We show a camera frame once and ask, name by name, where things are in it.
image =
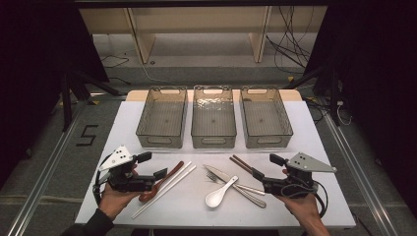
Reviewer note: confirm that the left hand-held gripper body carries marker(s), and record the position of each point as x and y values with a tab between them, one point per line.
126	183

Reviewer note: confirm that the yellow tape piece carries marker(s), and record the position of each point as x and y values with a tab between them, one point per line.
290	79
94	102

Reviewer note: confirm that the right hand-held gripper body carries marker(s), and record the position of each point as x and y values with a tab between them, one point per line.
295	177

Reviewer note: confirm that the aluminium floor rail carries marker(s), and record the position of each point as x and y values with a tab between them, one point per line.
360	177
42	183

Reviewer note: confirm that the black curtain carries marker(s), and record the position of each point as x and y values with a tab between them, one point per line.
32	65
377	65

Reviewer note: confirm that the brown wooden spoon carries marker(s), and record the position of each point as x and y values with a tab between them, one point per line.
146	196

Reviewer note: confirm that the smoky clear plastic bin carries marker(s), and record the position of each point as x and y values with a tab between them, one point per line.
265	118
162	118
213	118

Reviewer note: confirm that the person's right hand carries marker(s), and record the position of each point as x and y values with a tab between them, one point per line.
301	206

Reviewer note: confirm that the white ceramic spoon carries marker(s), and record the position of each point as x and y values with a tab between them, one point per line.
214	198

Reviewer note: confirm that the black metal stand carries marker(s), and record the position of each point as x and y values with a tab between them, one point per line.
332	95
67	98

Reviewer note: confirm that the person's left hand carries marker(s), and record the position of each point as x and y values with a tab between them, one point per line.
114	200

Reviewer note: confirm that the beige wooden shelf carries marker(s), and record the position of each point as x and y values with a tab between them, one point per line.
196	19

